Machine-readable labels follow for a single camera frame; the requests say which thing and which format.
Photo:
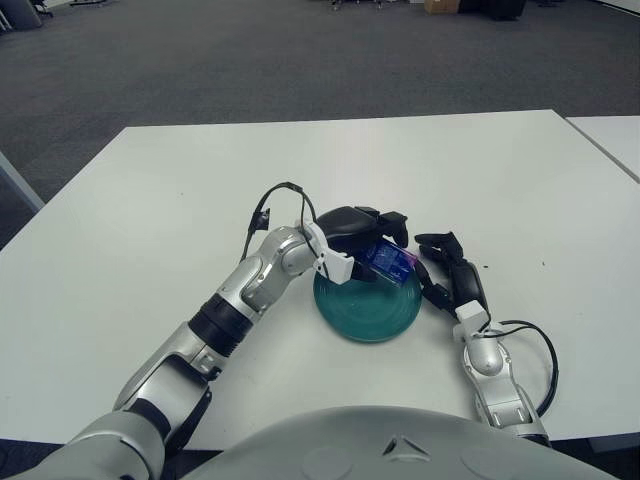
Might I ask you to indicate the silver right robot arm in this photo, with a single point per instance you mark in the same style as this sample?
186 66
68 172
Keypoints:
495 375

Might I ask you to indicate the black office chair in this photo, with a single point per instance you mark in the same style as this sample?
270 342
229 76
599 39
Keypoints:
42 5

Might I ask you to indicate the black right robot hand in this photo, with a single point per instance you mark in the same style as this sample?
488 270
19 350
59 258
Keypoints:
467 282

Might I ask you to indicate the teal round plate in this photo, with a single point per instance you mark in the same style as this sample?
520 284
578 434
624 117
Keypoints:
367 312

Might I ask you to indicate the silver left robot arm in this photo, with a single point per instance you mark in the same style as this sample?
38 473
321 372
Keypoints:
240 300

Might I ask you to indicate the white adjacent table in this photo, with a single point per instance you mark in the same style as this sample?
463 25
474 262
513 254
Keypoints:
612 142

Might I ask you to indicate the grey robot torso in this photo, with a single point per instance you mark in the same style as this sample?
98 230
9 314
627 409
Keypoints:
400 450

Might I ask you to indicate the blue purple gum box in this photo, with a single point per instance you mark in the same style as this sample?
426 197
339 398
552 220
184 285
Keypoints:
392 262

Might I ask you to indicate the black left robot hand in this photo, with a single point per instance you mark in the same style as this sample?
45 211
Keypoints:
345 225

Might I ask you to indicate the black office furniture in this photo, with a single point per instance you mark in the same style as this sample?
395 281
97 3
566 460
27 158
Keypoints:
495 8

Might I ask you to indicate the brown cardboard box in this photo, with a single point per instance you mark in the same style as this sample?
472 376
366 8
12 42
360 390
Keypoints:
440 5

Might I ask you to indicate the grey desk edge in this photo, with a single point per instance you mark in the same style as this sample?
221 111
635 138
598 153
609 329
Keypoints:
20 185

